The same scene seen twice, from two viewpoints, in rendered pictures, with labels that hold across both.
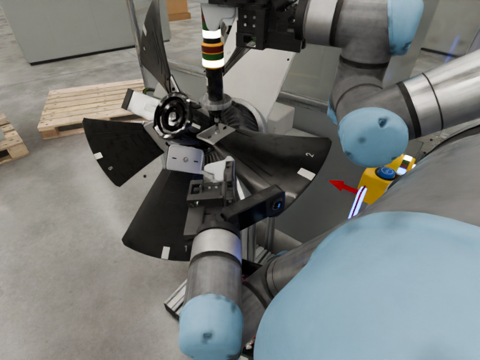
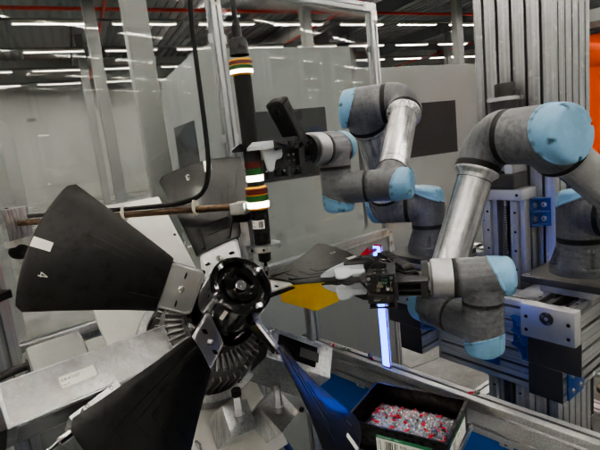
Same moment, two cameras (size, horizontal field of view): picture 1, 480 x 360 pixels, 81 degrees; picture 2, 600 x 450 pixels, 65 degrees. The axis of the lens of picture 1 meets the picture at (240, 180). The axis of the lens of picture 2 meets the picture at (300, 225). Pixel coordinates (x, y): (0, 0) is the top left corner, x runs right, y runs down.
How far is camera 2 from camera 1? 0.99 m
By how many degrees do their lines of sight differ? 74
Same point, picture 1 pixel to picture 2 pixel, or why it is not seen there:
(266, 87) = not seen: hidden behind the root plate
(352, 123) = (403, 175)
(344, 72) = (342, 174)
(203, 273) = (470, 260)
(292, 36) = (311, 162)
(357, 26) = (341, 145)
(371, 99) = (389, 168)
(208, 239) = (440, 261)
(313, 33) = (326, 154)
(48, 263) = not seen: outside the picture
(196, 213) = (404, 279)
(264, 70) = not seen: hidden behind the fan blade
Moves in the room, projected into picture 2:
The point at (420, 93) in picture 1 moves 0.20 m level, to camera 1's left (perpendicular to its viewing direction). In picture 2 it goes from (399, 158) to (400, 163)
